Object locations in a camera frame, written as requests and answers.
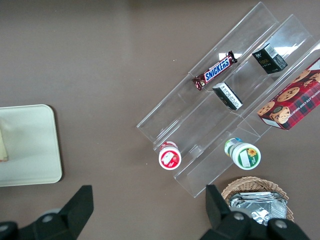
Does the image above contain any small black carton box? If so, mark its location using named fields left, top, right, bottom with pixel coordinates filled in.
left=211, top=82, right=244, bottom=111
left=251, top=42, right=289, bottom=75

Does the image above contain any green lid yogurt cup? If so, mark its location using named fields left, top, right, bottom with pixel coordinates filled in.
left=223, top=136, right=263, bottom=171

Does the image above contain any Snickers chocolate bar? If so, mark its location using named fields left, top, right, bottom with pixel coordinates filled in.
left=191, top=50, right=238, bottom=92

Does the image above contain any light wicker basket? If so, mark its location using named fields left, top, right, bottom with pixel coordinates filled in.
left=221, top=176, right=296, bottom=224

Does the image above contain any aluminium foil container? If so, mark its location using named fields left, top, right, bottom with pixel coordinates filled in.
left=228, top=191, right=288, bottom=227

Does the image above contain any red chocolate chip cookie box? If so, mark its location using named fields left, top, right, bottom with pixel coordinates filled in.
left=256, top=56, right=320, bottom=132

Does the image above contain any red lid yogurt cup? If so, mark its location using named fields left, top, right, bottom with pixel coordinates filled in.
left=158, top=140, right=182, bottom=171

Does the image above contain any clear acrylic stepped display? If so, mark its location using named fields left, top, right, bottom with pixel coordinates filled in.
left=136, top=1, right=320, bottom=199

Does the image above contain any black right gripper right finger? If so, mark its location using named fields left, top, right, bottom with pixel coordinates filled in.
left=199, top=184, right=270, bottom=240

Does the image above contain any beige plastic tray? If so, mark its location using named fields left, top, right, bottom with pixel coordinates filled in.
left=0, top=104, right=63, bottom=187

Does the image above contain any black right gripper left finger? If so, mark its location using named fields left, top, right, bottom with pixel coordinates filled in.
left=14, top=184, right=95, bottom=240

